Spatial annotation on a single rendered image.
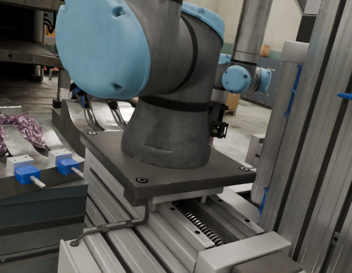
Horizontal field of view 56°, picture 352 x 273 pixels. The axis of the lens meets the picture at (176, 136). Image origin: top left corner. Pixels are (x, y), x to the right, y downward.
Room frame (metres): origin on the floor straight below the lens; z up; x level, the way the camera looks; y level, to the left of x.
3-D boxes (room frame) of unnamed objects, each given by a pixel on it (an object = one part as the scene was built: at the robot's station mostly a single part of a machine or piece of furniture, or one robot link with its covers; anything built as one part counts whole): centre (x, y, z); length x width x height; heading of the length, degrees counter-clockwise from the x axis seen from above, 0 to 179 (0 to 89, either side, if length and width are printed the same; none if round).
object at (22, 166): (0.71, 0.32, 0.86); 0.13 x 0.05 x 0.05; 53
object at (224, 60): (1.10, -0.11, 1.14); 0.09 x 0.08 x 0.11; 66
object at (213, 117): (1.09, -0.11, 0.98); 0.09 x 0.08 x 0.12; 36
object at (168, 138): (0.54, 0.01, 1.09); 0.15 x 0.15 x 0.10
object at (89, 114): (1.17, 0.27, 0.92); 0.35 x 0.16 x 0.09; 36
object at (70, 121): (1.19, 0.27, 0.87); 0.50 x 0.26 x 0.14; 36
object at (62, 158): (0.79, 0.26, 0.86); 0.13 x 0.05 x 0.05; 53
